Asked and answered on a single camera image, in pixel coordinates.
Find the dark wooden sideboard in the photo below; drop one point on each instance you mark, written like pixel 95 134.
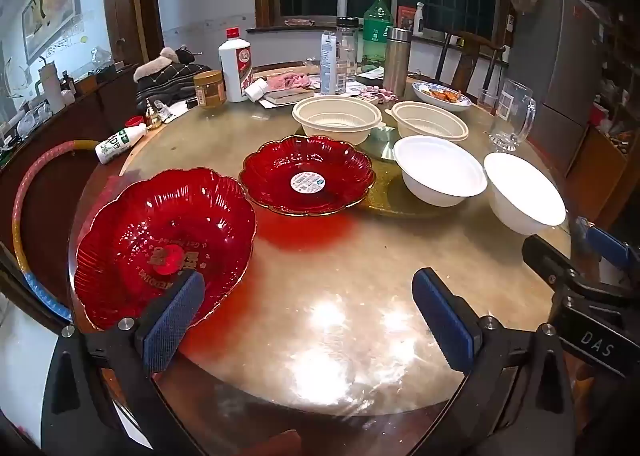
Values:
pixel 115 95

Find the tall white plastic package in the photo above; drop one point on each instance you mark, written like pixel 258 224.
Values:
pixel 330 65

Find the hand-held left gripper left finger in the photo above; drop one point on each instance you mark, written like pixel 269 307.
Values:
pixel 170 323

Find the red plate with white sticker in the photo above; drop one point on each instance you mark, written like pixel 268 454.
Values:
pixel 280 180

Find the dark quilted jacket fur trim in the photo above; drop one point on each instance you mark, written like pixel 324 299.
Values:
pixel 170 78

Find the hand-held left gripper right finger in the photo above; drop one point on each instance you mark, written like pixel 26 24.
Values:
pixel 445 321

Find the wooden cabinet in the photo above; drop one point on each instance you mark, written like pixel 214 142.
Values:
pixel 595 170

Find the pink folded rag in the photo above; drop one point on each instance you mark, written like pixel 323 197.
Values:
pixel 300 22

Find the cluttered shelf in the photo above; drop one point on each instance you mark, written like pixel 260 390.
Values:
pixel 622 85

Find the pink cloth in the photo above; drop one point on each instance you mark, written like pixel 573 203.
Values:
pixel 287 80

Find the white liquor bottle red cap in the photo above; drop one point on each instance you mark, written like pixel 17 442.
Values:
pixel 234 70

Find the beige plastic bowl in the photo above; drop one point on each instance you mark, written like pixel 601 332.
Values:
pixel 425 120
pixel 335 115

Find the dark wooden chair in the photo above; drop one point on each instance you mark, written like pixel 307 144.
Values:
pixel 467 60

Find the grey refrigerator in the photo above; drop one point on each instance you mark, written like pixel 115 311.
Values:
pixel 565 60

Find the blue patterned plate with food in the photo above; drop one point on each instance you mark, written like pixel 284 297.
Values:
pixel 450 103

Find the red plate with red label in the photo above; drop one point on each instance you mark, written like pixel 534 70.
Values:
pixel 140 236

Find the small white cup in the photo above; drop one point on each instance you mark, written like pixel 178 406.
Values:
pixel 256 89

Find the white paper roll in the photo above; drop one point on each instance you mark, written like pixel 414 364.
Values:
pixel 342 0

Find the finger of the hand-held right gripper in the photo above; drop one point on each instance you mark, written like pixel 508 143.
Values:
pixel 607 242
pixel 550 261

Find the clear glass mug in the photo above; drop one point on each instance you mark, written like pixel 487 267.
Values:
pixel 510 125

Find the keys with pink charm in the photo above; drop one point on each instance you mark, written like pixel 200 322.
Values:
pixel 380 94

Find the clear jar with black lid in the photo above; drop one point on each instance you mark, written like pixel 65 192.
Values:
pixel 348 45

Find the white tumbler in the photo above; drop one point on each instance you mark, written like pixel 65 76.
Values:
pixel 50 85

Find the folded paper leaflet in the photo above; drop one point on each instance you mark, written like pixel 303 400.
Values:
pixel 372 74

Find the peanut butter jar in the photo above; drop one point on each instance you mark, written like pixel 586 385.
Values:
pixel 210 90

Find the grey booklet with papers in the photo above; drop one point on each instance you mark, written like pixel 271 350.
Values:
pixel 290 96

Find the white spray bottle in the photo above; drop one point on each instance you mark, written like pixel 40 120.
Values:
pixel 419 20

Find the white squeeze bottle red cap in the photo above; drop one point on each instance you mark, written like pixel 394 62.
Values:
pixel 117 141

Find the pink gold blue hula hoop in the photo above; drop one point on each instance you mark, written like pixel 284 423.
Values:
pixel 87 144

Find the white disposable bowl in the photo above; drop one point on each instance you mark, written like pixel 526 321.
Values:
pixel 520 191
pixel 435 165

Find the red box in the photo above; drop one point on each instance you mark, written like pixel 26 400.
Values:
pixel 406 15

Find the small drinking glass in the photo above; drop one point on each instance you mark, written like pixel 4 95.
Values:
pixel 486 100

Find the small gold perfume bottle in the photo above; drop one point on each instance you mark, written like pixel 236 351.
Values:
pixel 155 115

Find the green plastic bottle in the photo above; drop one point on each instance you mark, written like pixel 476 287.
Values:
pixel 377 30

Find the steel thermos flask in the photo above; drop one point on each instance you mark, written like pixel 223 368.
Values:
pixel 396 65

